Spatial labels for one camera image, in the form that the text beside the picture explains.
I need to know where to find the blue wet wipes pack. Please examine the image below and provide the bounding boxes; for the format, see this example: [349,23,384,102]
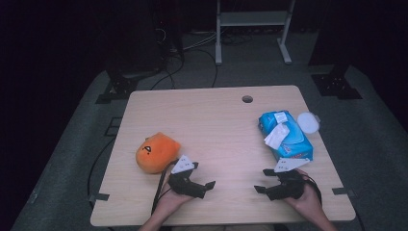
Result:
[258,110,315,163]

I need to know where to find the white metal stand frame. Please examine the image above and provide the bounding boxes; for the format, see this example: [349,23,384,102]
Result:
[215,0,296,66]

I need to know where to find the black tape strip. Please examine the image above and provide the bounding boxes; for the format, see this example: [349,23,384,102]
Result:
[89,192,111,202]
[331,187,357,197]

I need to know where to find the black floor cable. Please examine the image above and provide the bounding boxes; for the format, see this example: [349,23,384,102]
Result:
[150,52,187,90]
[191,47,219,89]
[87,138,116,201]

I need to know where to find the white floor cables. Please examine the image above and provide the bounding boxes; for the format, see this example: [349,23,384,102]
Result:
[182,32,219,52]

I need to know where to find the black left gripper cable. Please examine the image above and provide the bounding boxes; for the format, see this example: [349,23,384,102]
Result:
[151,159,179,216]

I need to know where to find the white wet wipe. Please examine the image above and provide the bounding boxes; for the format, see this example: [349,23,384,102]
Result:
[263,122,291,150]

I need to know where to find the white round lid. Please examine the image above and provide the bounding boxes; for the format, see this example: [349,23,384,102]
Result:
[296,111,321,135]

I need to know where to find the person's right hand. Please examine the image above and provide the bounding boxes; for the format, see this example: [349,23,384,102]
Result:
[283,167,322,216]

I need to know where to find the person's left hand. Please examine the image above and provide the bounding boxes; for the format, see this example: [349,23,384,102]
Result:
[158,183,194,211]

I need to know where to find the black stand base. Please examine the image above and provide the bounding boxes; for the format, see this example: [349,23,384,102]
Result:
[95,68,162,105]
[311,64,364,100]

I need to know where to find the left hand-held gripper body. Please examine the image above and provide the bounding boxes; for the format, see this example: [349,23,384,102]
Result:
[167,154,208,199]

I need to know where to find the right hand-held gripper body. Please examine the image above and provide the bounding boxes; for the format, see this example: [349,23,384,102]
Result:
[265,157,311,202]

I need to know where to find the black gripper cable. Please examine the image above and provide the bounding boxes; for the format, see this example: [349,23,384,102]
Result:
[302,176,323,206]
[151,159,179,216]

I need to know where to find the orange plush toy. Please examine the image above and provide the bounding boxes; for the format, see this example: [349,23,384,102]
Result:
[135,132,182,175]

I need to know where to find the black tape floor outline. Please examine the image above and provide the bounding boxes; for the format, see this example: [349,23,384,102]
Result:
[104,116,123,138]

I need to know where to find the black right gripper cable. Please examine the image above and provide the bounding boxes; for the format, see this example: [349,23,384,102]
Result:
[302,176,323,206]

